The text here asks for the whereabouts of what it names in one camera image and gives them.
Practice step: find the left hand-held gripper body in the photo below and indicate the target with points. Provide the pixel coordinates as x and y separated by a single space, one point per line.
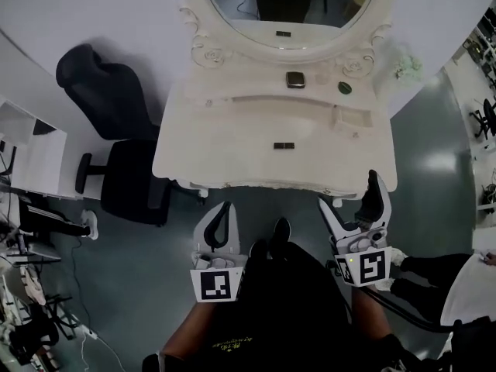
215 281

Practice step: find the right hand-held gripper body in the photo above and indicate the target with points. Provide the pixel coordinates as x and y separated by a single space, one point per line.
366 262

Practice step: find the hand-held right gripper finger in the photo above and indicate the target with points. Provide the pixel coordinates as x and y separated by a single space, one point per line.
374 200
333 217

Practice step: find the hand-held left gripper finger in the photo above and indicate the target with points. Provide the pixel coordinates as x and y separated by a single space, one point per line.
207 227
233 231

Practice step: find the white ornate vanity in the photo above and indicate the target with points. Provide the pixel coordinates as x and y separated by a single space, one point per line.
217 149

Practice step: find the green round makeup compact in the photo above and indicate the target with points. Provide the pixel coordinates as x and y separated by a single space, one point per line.
344 87

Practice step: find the black square makeup compact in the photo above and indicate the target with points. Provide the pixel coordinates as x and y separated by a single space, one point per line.
295 80

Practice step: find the person's right forearm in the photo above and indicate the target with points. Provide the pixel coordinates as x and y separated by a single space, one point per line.
370 316

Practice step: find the person's left forearm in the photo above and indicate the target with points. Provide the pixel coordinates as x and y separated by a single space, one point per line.
193 331

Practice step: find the oval vanity mirror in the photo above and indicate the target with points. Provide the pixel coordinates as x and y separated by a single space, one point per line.
248 18

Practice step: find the person's black shoe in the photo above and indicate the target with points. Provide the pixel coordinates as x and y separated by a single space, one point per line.
281 231
258 249

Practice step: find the person's black clothing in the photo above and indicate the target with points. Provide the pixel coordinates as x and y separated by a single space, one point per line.
286 316

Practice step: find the white power strip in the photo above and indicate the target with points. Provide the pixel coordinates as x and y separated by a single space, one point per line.
91 334

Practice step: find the small black office chair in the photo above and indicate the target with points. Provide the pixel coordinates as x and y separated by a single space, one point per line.
482 118

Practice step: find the white artificial flowers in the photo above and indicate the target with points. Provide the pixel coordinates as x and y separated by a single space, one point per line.
407 66

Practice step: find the white desk cabinet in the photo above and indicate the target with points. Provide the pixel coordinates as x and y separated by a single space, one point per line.
35 157

